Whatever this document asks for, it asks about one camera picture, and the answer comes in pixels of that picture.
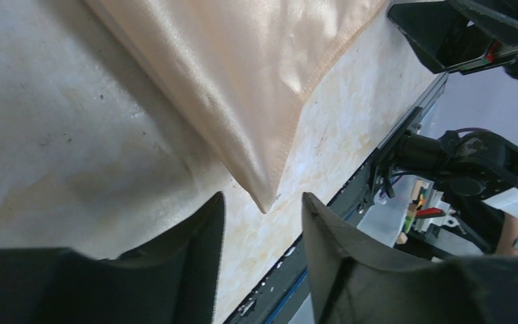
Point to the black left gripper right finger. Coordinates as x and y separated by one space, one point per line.
401 288

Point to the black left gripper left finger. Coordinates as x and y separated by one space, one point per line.
170 279

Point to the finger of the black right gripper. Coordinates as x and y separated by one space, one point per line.
459 36

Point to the orange cloth napkin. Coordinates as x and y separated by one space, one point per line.
239 72

